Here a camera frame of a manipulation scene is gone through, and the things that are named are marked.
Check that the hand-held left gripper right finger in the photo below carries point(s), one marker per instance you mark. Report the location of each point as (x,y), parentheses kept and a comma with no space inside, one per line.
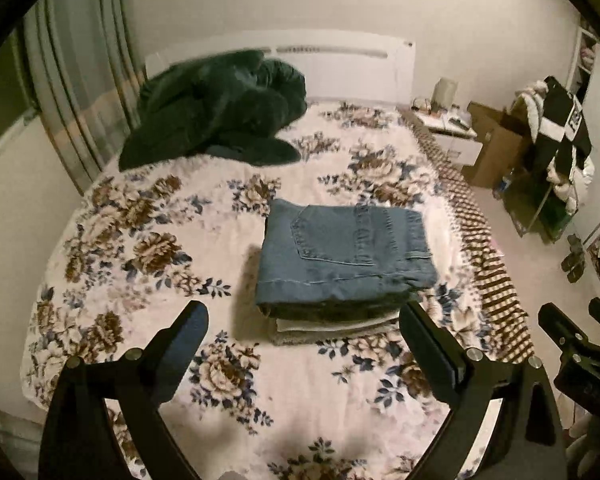
(427,355)

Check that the bed with floral cover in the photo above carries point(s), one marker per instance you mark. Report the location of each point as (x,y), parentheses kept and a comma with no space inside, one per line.
(180,270)

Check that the plastic bottle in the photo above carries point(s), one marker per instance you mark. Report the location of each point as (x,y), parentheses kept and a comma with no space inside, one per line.
(503,184)

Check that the green striped curtain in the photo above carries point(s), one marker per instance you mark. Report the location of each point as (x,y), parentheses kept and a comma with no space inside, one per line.
(85,70)

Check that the brown checkered bed sheet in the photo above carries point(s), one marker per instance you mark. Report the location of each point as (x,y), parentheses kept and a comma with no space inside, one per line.
(490,270)

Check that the pair of dark sandals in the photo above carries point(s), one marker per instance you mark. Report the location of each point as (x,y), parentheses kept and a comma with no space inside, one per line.
(574,260)

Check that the white fluffy garment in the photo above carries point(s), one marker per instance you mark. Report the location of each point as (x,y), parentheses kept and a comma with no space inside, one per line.
(527,105)

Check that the white puffy jacket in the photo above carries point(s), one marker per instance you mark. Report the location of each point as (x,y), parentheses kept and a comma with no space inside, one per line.
(572,185)

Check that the dark green plush blanket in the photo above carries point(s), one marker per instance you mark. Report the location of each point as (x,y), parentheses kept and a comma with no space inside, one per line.
(205,110)

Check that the black and white jacket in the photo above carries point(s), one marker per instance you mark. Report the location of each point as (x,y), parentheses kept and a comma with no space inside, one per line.
(560,130)

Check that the large cardboard box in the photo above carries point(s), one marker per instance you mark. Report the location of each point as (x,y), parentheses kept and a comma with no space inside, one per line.
(495,147)

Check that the white nightstand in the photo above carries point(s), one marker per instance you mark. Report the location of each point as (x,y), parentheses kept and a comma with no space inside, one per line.
(455,142)

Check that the white bed headboard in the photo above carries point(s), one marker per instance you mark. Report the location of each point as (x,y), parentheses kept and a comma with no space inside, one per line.
(340,70)

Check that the grey folded pants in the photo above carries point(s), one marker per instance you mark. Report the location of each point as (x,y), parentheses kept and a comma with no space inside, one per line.
(330,331)

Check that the window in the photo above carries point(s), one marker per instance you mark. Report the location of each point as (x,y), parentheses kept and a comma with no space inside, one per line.
(2,100)

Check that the light blue jeans pants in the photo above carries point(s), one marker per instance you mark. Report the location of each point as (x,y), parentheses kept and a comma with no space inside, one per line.
(340,255)

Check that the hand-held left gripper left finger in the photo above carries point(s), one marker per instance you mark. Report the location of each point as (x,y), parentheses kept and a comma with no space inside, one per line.
(180,347)

